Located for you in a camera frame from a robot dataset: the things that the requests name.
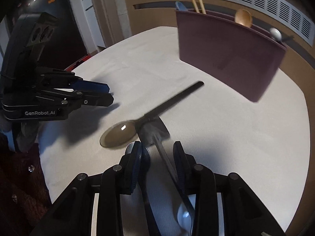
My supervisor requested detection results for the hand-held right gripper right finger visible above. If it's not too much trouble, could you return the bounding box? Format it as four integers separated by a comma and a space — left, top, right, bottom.
173, 141, 286, 236

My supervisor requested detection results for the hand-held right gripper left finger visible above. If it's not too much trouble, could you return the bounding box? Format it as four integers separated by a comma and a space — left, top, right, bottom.
30, 141, 144, 236

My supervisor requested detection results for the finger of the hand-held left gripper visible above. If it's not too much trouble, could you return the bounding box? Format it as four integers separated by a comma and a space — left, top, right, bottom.
62, 91, 115, 108
72, 77, 111, 94

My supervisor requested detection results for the black-handled metal spoon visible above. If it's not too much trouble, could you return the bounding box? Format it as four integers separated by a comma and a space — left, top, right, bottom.
99, 81, 205, 148

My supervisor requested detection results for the pale blue plastic spoon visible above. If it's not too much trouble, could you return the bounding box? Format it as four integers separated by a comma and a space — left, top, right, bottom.
175, 1, 189, 12

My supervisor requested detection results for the maroon plastic utensil holder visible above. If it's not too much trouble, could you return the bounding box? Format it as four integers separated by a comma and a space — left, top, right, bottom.
175, 8, 288, 103

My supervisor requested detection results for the wooden chopstick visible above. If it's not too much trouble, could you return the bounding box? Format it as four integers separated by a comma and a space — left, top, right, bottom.
188, 0, 200, 13
195, 0, 207, 14

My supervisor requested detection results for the brown wooden spoon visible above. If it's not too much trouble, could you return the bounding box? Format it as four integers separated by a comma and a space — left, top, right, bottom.
234, 9, 253, 28

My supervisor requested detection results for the metal spoon with white knob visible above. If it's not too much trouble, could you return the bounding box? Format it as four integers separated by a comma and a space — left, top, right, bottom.
269, 28, 283, 41

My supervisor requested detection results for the white tablecloth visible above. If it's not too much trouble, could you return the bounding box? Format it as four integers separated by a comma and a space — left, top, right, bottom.
39, 26, 309, 236

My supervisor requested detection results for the white cabinet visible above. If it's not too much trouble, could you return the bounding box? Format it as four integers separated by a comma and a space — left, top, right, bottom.
66, 0, 107, 53

